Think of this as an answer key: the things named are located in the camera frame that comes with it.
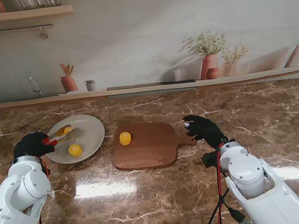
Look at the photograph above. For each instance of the yellow corn chunk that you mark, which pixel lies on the yellow corn chunk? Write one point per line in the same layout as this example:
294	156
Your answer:
67	130
75	150
125	138

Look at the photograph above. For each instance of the beige round plate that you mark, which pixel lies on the beige round plate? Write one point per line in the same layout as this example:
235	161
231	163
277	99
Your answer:
90	133

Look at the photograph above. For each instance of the brown wooden cutting board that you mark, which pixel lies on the brown wooden cutting board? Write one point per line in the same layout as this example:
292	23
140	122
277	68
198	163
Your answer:
147	149

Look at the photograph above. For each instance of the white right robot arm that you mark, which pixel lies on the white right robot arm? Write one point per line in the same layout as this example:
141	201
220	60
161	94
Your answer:
267	204

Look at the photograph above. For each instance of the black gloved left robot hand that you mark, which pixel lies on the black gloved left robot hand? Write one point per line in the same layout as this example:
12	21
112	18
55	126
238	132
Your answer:
30	144

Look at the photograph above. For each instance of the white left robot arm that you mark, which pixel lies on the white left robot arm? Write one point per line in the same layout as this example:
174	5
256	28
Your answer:
10	210

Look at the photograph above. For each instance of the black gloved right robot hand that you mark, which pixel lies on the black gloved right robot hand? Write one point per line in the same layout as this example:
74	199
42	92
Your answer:
207	130

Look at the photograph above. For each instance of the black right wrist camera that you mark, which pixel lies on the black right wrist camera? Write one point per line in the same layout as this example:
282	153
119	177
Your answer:
209	159

